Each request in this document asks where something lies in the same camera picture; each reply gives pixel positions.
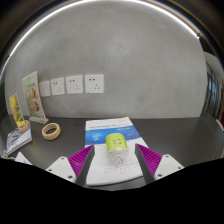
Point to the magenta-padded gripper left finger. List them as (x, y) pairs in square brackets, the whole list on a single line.
[(61, 168)]

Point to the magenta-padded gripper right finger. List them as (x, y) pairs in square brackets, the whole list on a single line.
[(168, 165)]

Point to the white and green charger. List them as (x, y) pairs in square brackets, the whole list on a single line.
[(116, 145)]

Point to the beige masking tape roll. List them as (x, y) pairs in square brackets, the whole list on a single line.
[(47, 136)]

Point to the grey printed booklet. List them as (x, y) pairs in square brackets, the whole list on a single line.
[(18, 140)]

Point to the white book with blue band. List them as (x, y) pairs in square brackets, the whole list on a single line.
[(100, 133)]

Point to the small beige tape roll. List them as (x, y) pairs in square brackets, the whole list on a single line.
[(25, 127)]

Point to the small green and yellow sign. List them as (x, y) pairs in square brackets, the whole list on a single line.
[(16, 108)]

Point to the clear acrylic menu stand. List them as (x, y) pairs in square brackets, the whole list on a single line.
[(33, 96)]

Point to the dark framed glass window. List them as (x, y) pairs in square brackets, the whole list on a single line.
[(215, 93)]

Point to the white ceiling light strip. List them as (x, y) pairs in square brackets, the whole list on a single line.
[(26, 35)]

